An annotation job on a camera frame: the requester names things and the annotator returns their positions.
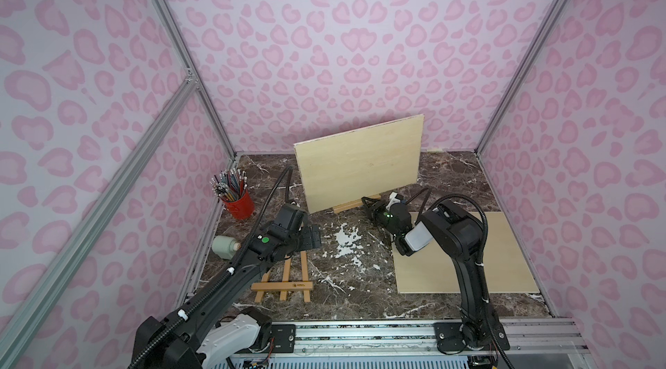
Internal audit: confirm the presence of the white glue bottle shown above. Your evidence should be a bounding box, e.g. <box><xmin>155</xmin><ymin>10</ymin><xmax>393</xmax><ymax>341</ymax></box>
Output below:
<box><xmin>211</xmin><ymin>235</ymin><xmax>241</xmax><ymax>261</ymax></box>

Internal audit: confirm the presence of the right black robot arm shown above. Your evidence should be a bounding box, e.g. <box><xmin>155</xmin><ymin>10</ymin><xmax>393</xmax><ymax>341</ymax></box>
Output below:
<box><xmin>362</xmin><ymin>193</ymin><xmax>510</xmax><ymax>358</ymax></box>

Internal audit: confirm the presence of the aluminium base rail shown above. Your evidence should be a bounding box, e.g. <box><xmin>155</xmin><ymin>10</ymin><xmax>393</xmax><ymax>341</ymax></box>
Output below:
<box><xmin>139</xmin><ymin>316</ymin><xmax>599</xmax><ymax>369</ymax></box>

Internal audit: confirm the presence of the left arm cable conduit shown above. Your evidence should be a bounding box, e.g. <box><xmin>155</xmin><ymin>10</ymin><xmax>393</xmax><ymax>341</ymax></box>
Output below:
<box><xmin>127</xmin><ymin>164</ymin><xmax>295</xmax><ymax>369</ymax></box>

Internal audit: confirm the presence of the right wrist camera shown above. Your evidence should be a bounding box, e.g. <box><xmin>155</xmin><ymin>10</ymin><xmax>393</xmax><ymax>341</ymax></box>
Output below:
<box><xmin>386</xmin><ymin>192</ymin><xmax>405</xmax><ymax>211</ymax></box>

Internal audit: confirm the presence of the plywood board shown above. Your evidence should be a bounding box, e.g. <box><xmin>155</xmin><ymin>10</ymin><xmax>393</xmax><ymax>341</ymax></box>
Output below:
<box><xmin>294</xmin><ymin>115</ymin><xmax>424</xmax><ymax>213</ymax></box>
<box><xmin>391</xmin><ymin>210</ymin><xmax>541</xmax><ymax>295</ymax></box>

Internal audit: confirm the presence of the red metal bucket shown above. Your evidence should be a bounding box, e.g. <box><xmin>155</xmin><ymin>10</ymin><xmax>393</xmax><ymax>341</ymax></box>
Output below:
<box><xmin>221</xmin><ymin>190</ymin><xmax>255</xmax><ymax>221</ymax></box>

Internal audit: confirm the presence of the coloured pencils bundle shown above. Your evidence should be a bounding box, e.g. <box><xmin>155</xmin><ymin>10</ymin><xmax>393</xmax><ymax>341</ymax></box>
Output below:
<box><xmin>210</xmin><ymin>169</ymin><xmax>247</xmax><ymax>202</ymax></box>

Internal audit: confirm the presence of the wooden easel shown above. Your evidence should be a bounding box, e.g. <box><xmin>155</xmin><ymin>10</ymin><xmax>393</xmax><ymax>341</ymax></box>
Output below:
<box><xmin>251</xmin><ymin>252</ymin><xmax>314</xmax><ymax>304</ymax></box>
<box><xmin>332</xmin><ymin>194</ymin><xmax>381</xmax><ymax>214</ymax></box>

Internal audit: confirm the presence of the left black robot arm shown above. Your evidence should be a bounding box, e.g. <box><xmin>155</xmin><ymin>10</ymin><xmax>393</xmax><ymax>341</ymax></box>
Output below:
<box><xmin>129</xmin><ymin>204</ymin><xmax>322</xmax><ymax>368</ymax></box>

